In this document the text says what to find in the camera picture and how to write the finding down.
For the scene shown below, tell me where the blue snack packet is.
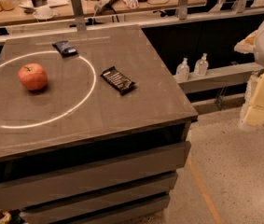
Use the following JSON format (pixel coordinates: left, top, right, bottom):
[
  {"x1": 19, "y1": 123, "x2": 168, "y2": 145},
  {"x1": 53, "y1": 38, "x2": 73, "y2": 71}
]
[{"x1": 52, "y1": 40, "x2": 77, "y2": 57}]

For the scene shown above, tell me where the clear sanitizer bottle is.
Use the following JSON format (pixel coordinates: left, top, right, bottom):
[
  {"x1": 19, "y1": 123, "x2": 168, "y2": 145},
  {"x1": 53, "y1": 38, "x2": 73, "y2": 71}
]
[
  {"x1": 175, "y1": 58, "x2": 189, "y2": 82},
  {"x1": 194, "y1": 53, "x2": 209, "y2": 76}
]

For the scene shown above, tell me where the black rxbar chocolate bar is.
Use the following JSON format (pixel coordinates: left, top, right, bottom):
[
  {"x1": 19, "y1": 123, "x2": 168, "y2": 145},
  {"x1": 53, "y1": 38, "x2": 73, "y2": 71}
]
[{"x1": 101, "y1": 66, "x2": 135, "y2": 95}]

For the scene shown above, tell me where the metal railing post left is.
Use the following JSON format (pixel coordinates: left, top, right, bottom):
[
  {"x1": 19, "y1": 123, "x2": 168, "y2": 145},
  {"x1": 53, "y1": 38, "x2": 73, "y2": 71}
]
[{"x1": 71, "y1": 0, "x2": 86, "y2": 31}]

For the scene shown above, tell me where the grey drawer cabinet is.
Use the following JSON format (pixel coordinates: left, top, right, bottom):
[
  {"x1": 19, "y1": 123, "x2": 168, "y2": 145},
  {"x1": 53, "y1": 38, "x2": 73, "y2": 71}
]
[{"x1": 0, "y1": 119, "x2": 199, "y2": 224}]

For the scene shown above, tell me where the white power strip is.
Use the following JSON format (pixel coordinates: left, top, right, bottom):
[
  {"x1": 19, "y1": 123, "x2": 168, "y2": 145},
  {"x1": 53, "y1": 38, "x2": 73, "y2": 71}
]
[{"x1": 94, "y1": 0, "x2": 117, "y2": 13}]

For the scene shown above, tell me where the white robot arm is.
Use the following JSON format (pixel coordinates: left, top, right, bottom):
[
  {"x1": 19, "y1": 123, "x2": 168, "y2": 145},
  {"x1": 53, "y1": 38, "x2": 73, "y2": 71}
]
[{"x1": 234, "y1": 22, "x2": 264, "y2": 130}]

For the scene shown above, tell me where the clear sanitizer bottle right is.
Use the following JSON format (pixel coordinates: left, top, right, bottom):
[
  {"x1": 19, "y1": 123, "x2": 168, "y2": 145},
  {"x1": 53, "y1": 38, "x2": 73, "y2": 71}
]
[{"x1": 194, "y1": 53, "x2": 209, "y2": 76}]

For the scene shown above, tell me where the metal railing post right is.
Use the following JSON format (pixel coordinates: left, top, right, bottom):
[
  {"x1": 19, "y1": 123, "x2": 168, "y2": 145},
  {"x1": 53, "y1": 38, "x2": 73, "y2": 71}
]
[{"x1": 176, "y1": 0, "x2": 188, "y2": 20}]

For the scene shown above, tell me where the metal railing post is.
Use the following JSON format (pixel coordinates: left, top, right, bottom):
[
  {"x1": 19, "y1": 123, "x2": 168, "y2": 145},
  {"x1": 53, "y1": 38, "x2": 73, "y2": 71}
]
[
  {"x1": 71, "y1": 0, "x2": 86, "y2": 31},
  {"x1": 176, "y1": 0, "x2": 188, "y2": 20}
]

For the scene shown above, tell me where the clear sanitizer bottle left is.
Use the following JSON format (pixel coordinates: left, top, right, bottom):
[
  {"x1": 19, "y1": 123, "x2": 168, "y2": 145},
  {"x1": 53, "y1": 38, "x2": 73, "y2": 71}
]
[{"x1": 175, "y1": 58, "x2": 189, "y2": 82}]

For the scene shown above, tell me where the red apple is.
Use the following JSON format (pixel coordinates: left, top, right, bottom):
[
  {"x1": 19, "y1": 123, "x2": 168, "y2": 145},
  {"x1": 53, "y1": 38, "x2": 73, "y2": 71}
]
[{"x1": 18, "y1": 63, "x2": 49, "y2": 91}]

